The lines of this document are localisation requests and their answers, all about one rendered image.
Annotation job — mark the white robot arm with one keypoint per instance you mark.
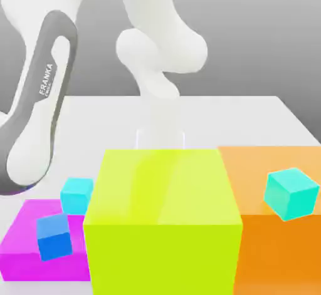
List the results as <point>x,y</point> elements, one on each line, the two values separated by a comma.
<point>155,24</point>

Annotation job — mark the small cyan cube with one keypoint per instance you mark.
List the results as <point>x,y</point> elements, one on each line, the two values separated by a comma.
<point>75,197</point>

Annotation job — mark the small turquoise cube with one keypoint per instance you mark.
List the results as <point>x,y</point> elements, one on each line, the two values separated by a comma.
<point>291,194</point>

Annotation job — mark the small blue cube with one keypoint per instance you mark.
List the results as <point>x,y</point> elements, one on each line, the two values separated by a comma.
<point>54,237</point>

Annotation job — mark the large lime box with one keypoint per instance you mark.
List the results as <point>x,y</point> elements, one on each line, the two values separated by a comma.
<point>163,224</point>

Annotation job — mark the large orange box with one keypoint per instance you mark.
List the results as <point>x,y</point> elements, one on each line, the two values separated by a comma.
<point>275,250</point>

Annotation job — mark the large magenta box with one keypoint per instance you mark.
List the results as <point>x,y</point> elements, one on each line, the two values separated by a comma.
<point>20,262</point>

